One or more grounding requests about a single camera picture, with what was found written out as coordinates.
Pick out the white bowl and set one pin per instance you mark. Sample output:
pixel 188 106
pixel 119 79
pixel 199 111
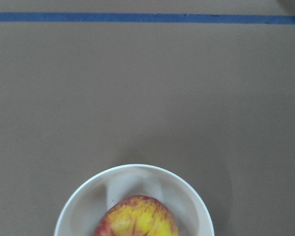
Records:
pixel 88 204

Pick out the brown paper table cover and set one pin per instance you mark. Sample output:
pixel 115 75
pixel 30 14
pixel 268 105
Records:
pixel 212 103

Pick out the red yellow apple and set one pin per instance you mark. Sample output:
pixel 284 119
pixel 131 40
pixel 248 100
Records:
pixel 138 216

